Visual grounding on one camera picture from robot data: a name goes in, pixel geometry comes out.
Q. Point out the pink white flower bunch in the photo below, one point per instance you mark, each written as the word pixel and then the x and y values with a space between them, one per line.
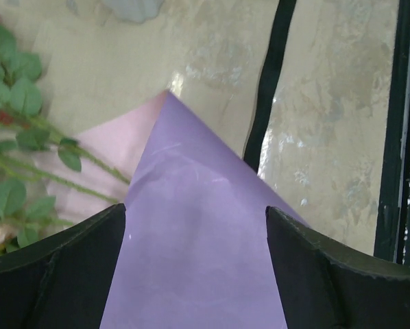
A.
pixel 24 222

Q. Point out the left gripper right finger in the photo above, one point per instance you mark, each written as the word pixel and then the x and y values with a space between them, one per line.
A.
pixel 325 284

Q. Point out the black gold-lettered ribbon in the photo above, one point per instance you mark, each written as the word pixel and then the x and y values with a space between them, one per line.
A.
pixel 269 77

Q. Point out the purple wrapping paper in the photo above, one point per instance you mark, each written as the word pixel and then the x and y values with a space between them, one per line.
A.
pixel 194 252

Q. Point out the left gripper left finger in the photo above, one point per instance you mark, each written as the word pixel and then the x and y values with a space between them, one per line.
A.
pixel 62 281

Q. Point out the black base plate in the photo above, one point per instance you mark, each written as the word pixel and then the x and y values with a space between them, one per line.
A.
pixel 392 239

